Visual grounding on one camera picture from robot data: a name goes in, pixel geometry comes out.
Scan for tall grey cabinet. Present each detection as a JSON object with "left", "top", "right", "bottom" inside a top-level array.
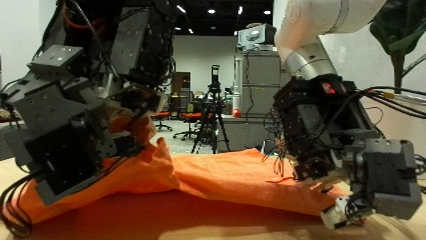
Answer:
[{"left": 241, "top": 51, "right": 292, "bottom": 118}]

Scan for grey box appliance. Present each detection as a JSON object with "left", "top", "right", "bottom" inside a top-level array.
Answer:
[{"left": 237, "top": 23, "right": 278, "bottom": 51}]

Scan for orange button shirt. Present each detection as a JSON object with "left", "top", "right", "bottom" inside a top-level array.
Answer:
[{"left": 3, "top": 111, "right": 357, "bottom": 240}]

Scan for low grey cabinet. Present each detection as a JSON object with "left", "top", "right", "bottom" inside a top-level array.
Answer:
[{"left": 218, "top": 116, "right": 285, "bottom": 154}]

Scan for black hand cables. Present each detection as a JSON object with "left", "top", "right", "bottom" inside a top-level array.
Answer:
[
  {"left": 354, "top": 85, "right": 426, "bottom": 120},
  {"left": 0, "top": 168, "right": 39, "bottom": 239}
]

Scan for black camera tripod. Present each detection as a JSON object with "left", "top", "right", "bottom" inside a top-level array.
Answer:
[{"left": 190, "top": 64, "right": 232, "bottom": 154}]

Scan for green leafy plant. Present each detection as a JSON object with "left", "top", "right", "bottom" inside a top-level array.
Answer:
[{"left": 369, "top": 0, "right": 426, "bottom": 94}]

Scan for black hanging cable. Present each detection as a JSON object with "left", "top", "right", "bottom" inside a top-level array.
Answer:
[{"left": 242, "top": 49, "right": 257, "bottom": 116}]

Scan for brown cushion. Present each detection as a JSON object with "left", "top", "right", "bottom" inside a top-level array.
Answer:
[{"left": 0, "top": 108, "right": 21, "bottom": 123}]

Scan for orange office chair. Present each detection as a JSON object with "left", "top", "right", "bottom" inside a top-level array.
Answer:
[
  {"left": 172, "top": 112, "right": 205, "bottom": 141},
  {"left": 152, "top": 111, "right": 174, "bottom": 132}
]

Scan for grey sofa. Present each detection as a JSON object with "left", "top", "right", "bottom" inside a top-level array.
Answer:
[{"left": 0, "top": 121, "right": 25, "bottom": 161}]

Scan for black left hand cables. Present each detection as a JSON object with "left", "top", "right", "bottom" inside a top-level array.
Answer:
[{"left": 354, "top": 85, "right": 426, "bottom": 120}]

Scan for black right hand cables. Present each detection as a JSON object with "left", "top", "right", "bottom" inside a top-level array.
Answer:
[{"left": 0, "top": 168, "right": 39, "bottom": 239}]

